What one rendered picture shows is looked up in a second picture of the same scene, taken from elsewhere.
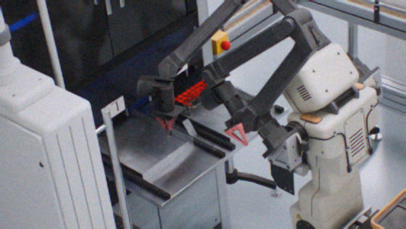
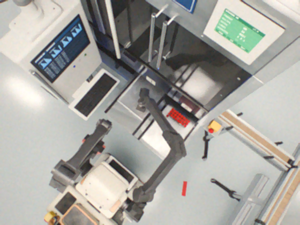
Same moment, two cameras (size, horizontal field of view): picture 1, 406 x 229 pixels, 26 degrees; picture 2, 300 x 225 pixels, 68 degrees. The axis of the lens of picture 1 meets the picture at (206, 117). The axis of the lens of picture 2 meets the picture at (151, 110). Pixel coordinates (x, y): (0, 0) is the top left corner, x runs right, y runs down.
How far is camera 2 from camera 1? 2.53 m
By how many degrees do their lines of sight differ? 51
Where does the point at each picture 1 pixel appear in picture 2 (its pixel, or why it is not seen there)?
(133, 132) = (152, 92)
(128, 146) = not seen: hidden behind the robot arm
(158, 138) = not seen: hidden behind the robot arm
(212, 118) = not seen: hidden behind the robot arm
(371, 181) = (213, 201)
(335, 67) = (99, 196)
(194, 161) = (130, 121)
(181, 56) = (148, 106)
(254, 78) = (287, 146)
